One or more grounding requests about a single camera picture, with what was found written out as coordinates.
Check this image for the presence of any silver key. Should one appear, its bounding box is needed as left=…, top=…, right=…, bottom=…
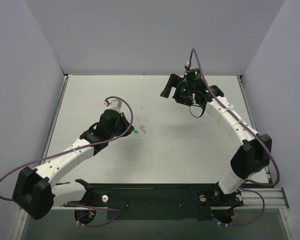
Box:
left=140, top=125, right=146, bottom=134

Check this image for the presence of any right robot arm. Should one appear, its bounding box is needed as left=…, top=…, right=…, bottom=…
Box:
left=160, top=68, right=272, bottom=205

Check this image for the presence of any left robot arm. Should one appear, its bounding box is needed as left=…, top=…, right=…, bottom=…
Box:
left=12, top=110, right=134, bottom=220

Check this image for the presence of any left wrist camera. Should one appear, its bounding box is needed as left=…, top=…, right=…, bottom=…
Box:
left=104, top=99, right=122, bottom=113

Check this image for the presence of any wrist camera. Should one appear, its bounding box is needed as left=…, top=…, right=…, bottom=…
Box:
left=184, top=60, right=193, bottom=72
left=104, top=99, right=122, bottom=113

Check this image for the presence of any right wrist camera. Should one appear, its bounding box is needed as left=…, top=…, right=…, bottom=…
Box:
left=184, top=60, right=193, bottom=72

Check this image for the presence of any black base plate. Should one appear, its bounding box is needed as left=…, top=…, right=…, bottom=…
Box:
left=66, top=183, right=243, bottom=221

